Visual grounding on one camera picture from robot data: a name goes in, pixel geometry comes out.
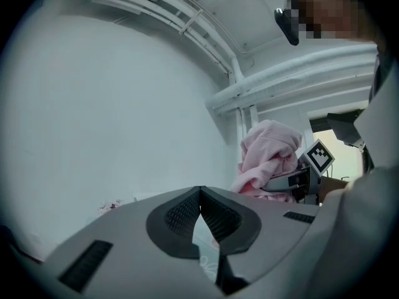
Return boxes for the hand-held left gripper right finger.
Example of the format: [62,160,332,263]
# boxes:
[199,185,320,296]

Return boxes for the pink clothes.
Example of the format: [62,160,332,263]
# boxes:
[229,119,304,204]

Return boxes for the white vertical pipes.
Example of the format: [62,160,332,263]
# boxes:
[234,103,260,146]

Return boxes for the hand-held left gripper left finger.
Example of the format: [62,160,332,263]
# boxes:
[41,185,219,299]

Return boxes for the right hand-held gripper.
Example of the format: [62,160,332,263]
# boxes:
[263,138,336,205]

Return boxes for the dark grey wall-mounted device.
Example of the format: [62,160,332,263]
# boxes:
[326,109,366,148]

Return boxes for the thick white insulated pipe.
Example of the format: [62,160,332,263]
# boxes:
[204,44,378,113]

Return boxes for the person's head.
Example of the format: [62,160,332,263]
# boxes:
[291,0,380,43]

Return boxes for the pale floral cloth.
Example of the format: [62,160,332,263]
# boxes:
[191,216,221,285]

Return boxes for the person's right forearm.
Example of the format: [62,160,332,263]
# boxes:
[319,175,349,204]

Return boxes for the thin white ceiling pipes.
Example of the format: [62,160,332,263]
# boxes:
[64,0,246,85]

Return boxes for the black head-worn camera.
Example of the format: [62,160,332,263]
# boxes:
[273,0,300,47]

